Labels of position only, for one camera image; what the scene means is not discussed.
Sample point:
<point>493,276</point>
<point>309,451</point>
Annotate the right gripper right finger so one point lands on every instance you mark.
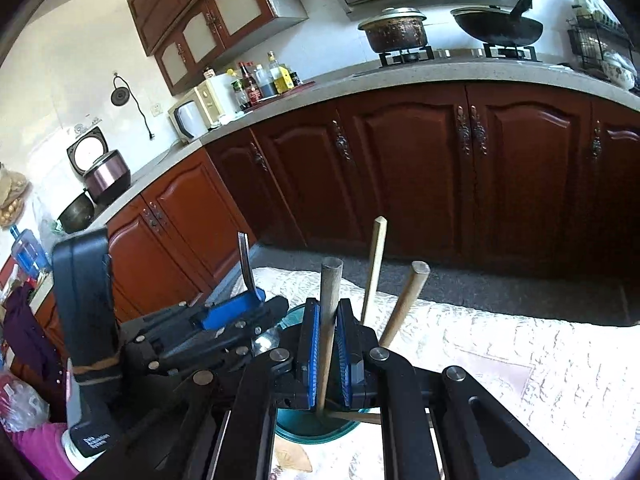
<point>358,386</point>

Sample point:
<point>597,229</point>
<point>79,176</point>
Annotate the yellow oil bottle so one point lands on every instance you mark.
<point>279,73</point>

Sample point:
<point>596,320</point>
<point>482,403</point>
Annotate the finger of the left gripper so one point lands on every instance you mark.
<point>242,335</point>
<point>232,309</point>

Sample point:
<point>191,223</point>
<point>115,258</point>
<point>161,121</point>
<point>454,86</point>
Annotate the brown cooking pot with lid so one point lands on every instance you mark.
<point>395,29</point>

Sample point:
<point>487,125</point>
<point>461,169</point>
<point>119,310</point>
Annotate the open rice cooker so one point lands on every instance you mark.
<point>103,172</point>

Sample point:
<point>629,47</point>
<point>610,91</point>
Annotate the teal white utensil holder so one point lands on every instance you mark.
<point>306,428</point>

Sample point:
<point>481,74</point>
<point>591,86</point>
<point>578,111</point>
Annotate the upper wall cabinet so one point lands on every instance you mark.
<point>186,37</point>

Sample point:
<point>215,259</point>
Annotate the gas stove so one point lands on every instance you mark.
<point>428,54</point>

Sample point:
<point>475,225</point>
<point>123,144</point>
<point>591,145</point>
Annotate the quilted cream tablecloth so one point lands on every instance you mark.
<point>574,386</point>

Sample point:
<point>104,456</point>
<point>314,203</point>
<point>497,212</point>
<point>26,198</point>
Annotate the black wok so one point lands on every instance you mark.
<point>492,25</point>

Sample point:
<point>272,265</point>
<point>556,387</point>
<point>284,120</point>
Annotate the lower wooden cabinets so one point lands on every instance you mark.
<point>501,175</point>

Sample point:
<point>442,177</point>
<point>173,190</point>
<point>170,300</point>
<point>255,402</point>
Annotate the black bowl on counter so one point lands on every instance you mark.
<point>78,215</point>

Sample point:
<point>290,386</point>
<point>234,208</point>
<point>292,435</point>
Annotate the cream microwave oven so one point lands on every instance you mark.
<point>207,106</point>

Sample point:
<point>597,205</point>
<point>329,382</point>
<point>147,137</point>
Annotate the round wooden chopstick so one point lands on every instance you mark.
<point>330,285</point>

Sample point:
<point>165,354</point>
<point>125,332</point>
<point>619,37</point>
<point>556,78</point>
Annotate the blue water jug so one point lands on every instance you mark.
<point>29,254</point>

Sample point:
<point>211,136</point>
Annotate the black dish rack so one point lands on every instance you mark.
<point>601,44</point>

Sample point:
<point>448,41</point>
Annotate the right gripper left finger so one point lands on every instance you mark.
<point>298,386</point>

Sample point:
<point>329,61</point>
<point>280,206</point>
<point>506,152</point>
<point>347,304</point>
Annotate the red sauce bottle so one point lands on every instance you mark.
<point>250,85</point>

